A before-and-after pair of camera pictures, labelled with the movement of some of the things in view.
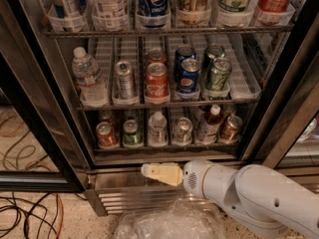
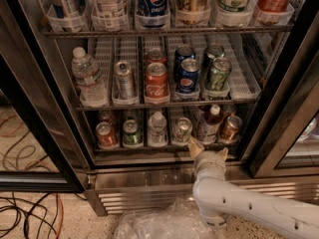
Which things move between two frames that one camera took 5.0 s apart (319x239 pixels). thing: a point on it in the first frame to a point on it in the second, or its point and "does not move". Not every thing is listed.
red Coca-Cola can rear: (156, 55) does not move
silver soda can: (126, 82) does not move
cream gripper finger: (164, 172) to (195, 147)
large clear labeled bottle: (111, 7) does not move
